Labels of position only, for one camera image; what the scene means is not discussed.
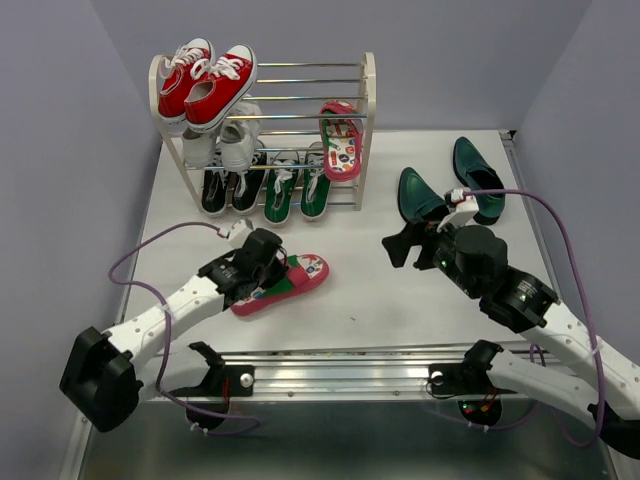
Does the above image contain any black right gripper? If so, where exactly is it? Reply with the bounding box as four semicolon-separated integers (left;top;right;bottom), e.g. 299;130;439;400
381;212;481;299

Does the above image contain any pink slide sandal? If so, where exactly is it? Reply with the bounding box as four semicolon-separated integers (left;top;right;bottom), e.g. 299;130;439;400
319;100;364;182
231;254;330;317

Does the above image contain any green canvas sneaker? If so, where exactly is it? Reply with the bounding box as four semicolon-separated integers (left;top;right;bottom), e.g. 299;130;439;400
264;151;300;225
300;142;331;221

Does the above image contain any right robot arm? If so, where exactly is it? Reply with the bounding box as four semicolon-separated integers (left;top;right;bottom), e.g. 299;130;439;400
382;222;639;459

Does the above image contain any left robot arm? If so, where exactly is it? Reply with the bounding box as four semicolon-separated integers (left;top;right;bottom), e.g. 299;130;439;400
59;222;288;433

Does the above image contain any cream shoe rack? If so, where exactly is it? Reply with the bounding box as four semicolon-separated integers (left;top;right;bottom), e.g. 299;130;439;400
147;49;377;216

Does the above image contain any black sneaker right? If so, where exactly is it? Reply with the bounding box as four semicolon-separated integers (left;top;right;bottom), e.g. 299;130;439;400
228;151;268;215

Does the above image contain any black sneaker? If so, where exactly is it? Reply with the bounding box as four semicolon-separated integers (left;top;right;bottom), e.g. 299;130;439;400
228;151;268;215
201;170;228;216

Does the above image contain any dark green loafer near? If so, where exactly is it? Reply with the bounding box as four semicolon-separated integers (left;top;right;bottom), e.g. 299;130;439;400
397;167;449;222

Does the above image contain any dark green loafer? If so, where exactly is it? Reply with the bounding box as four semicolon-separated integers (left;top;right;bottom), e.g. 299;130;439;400
397;167;449;222
452;137;505;226

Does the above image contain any black sneaker left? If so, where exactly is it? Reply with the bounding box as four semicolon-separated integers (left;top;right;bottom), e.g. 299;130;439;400
201;170;228;216

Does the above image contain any dark green loafer far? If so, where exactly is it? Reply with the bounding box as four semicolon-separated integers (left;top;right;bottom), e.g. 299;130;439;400
452;137;505;226

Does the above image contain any white sneaker left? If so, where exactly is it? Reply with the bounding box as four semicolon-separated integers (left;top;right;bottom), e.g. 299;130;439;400
181;127;220;168

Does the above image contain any white sneaker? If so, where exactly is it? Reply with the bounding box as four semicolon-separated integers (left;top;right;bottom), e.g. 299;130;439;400
181;127;220;168
219;100;262;173

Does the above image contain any white sneaker right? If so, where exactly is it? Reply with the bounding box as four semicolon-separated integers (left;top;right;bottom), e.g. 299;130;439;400
219;100;262;173

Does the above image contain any red sneaker right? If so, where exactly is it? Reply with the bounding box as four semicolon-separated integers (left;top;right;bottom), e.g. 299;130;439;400
184;44;258;133

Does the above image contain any red sneaker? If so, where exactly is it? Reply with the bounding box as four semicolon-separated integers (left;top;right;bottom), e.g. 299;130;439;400
184;44;258;133
158;38;214;124

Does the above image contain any red sneaker left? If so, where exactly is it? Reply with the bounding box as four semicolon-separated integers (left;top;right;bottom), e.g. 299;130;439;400
158;38;214;124

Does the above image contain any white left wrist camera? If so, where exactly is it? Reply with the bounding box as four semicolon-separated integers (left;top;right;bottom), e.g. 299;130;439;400
217;218;254;249

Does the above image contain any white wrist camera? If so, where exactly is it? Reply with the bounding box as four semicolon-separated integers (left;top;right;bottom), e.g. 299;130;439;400
217;218;254;249
437;187;479;233

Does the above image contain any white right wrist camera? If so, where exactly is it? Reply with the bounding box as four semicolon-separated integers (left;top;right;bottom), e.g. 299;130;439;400
437;187;479;233

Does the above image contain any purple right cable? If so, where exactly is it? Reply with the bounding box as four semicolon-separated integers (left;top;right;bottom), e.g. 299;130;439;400
444;187;607;447

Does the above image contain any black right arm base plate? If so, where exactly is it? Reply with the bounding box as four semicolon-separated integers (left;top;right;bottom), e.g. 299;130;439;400
429;363;494;397

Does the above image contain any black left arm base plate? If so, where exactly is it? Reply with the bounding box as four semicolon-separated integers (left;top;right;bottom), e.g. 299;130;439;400
162;341;255;398

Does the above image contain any aluminium table edge rail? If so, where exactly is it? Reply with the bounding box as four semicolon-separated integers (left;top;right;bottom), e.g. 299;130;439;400
79;344;551;404

